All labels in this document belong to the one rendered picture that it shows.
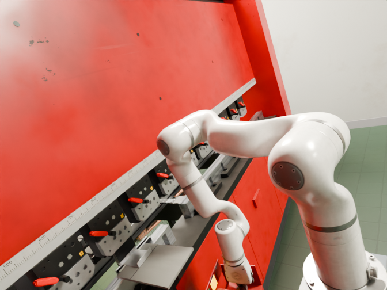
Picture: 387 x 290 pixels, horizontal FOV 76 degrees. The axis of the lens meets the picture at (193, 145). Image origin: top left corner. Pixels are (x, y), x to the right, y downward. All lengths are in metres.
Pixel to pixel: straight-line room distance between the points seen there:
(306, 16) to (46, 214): 3.91
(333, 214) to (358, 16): 3.62
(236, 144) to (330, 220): 0.27
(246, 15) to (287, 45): 1.64
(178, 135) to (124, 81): 0.53
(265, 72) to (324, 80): 1.66
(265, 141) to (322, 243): 0.27
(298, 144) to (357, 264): 0.34
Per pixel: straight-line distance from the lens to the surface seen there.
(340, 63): 4.18
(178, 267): 0.99
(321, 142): 0.54
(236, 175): 1.71
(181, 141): 0.74
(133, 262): 1.14
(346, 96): 4.29
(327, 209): 0.61
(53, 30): 1.10
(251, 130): 0.64
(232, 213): 1.03
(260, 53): 2.74
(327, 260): 0.72
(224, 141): 0.66
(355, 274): 0.75
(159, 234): 1.27
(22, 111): 0.93
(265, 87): 2.79
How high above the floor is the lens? 1.61
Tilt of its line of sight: 15 degrees down
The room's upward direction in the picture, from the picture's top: 21 degrees counter-clockwise
